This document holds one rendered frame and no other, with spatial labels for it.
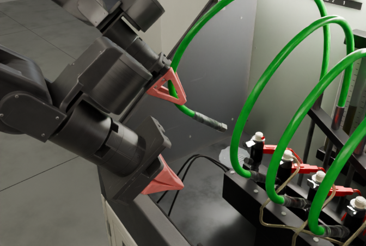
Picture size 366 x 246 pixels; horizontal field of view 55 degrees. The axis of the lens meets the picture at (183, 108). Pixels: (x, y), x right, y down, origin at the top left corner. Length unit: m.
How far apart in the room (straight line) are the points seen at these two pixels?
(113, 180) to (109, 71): 0.15
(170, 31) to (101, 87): 3.29
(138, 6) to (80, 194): 1.75
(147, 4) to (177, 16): 2.97
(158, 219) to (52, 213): 1.48
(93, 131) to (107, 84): 0.06
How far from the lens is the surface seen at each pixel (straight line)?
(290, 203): 0.66
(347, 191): 0.76
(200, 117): 0.76
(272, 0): 1.06
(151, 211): 0.81
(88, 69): 0.36
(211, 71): 1.05
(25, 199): 2.37
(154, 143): 0.42
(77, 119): 0.38
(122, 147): 0.41
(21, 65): 0.37
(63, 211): 2.22
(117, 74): 0.37
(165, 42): 3.66
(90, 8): 0.67
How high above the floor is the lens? 1.54
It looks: 31 degrees down
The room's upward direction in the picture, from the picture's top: straight up
